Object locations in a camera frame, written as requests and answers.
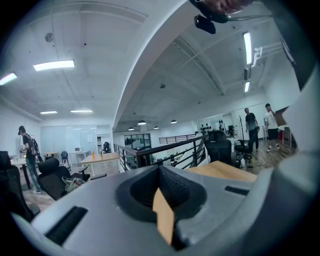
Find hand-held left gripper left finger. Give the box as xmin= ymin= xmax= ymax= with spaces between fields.
xmin=32 ymin=165 xmax=176 ymax=256

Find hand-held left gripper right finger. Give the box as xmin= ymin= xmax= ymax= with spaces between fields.
xmin=159 ymin=165 xmax=258 ymax=256

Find green and white bag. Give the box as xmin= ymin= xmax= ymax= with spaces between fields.
xmin=61 ymin=175 xmax=84 ymax=194

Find long wooden desk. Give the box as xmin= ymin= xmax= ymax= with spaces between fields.
xmin=79 ymin=151 xmax=121 ymax=176

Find black office chair with bag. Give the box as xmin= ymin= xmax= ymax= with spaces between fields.
xmin=36 ymin=157 xmax=91 ymax=201

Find white side desk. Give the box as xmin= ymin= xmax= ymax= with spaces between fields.
xmin=68 ymin=146 xmax=91 ymax=166

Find black mesh office chair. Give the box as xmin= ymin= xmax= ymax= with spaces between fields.
xmin=204 ymin=129 xmax=234 ymax=166

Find black reclined office chair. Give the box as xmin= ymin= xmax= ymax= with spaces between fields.
xmin=234 ymin=126 xmax=260 ymax=164

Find black metal railing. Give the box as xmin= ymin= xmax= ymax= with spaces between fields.
xmin=113 ymin=133 xmax=209 ymax=173

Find black balcony railing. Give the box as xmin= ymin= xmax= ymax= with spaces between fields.
xmin=158 ymin=133 xmax=198 ymax=145

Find black coat rack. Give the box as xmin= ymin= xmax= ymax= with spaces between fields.
xmin=238 ymin=114 xmax=248 ymax=141

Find black high-back office chair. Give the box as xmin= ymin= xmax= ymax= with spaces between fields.
xmin=0 ymin=150 xmax=41 ymax=224

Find white ceiling pipes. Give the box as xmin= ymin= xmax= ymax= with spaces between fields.
xmin=250 ymin=41 xmax=284 ymax=69

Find person's black clothing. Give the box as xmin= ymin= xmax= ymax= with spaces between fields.
xmin=271 ymin=0 xmax=316 ymax=91

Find group of black wall discs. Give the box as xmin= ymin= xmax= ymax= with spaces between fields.
xmin=199 ymin=119 xmax=225 ymax=131

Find black head camera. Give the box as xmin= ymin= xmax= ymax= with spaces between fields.
xmin=193 ymin=13 xmax=218 ymax=35

